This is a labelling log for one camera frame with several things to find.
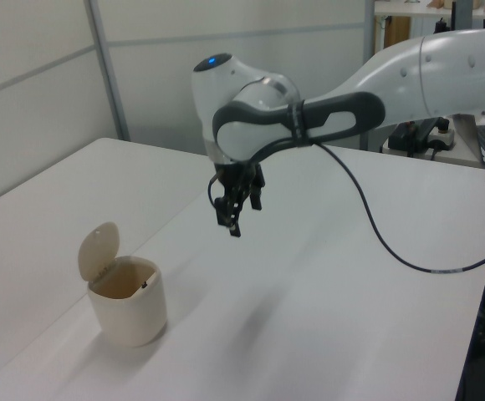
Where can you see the small cream bin with lid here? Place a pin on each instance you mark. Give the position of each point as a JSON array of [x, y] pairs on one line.
[[129, 319]]

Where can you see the white desk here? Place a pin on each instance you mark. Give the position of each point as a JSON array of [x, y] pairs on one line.
[[418, 11]]

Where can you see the grey partition post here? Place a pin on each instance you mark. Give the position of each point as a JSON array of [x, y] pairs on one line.
[[369, 29]]

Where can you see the wooden desk panel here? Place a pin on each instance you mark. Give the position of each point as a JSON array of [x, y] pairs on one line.
[[396, 31]]

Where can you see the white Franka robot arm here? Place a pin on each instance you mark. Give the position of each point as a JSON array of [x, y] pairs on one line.
[[393, 71]]

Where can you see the black power box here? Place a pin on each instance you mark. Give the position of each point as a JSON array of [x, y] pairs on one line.
[[403, 135]]

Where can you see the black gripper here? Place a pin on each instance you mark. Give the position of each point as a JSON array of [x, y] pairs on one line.
[[238, 177]]

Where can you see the white emergency stop button box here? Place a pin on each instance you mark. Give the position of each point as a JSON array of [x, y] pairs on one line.
[[442, 135]]

